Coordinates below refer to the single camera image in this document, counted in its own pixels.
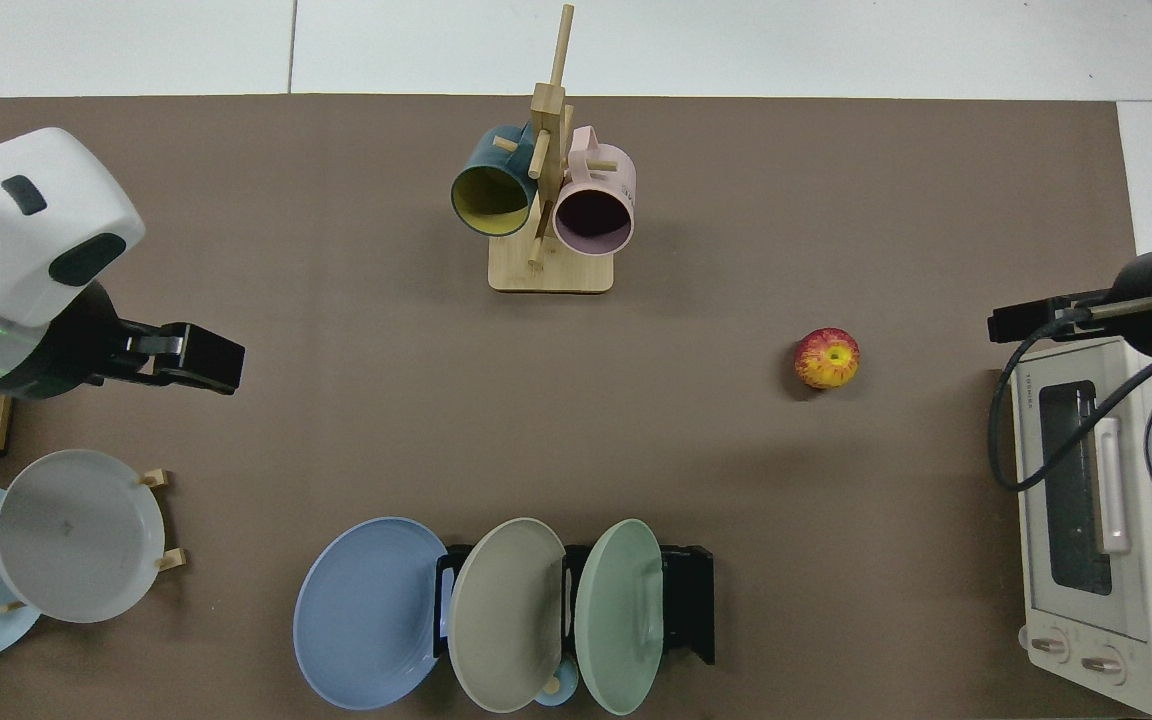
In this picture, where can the small blue round thing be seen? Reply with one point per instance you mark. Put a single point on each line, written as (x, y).
(558, 692)

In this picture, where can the grey plate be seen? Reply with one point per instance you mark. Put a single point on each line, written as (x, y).
(76, 535)

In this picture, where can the pale green plate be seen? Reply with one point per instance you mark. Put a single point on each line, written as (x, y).
(616, 620)

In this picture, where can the red yellow apple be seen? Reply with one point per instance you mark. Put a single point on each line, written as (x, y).
(826, 358)

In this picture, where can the brown table cloth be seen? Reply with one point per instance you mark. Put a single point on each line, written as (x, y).
(336, 400)

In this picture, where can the wooden plate rack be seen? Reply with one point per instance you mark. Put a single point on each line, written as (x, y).
(171, 560)

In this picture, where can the black dish rack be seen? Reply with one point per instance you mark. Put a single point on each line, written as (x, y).
(688, 600)

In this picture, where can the teal mug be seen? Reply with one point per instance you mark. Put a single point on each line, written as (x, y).
(491, 190)

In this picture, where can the pink mug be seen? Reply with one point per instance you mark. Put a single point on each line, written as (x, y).
(596, 185)

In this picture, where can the wooden cup stand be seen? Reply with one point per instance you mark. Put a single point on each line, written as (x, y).
(561, 272)

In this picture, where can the beige plate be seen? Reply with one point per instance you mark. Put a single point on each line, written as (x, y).
(504, 620)

